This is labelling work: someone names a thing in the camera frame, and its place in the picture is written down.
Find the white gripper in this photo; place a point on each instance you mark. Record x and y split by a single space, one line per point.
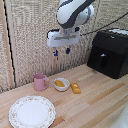
63 38

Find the orange food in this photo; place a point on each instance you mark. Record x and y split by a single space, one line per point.
60 83

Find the small white bowl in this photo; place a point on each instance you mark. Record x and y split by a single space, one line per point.
62 87

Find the black air fryer drawer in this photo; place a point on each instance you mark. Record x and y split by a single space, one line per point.
102 61

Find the white black Franka robot arm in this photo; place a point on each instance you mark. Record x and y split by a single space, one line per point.
71 13

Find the woven folding screen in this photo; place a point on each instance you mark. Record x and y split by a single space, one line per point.
33 36

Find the pink ceramic mug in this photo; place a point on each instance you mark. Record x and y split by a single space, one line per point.
40 82

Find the orange food block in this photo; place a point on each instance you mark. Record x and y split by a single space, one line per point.
75 88

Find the white floral rim plate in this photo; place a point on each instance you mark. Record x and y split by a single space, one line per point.
32 112

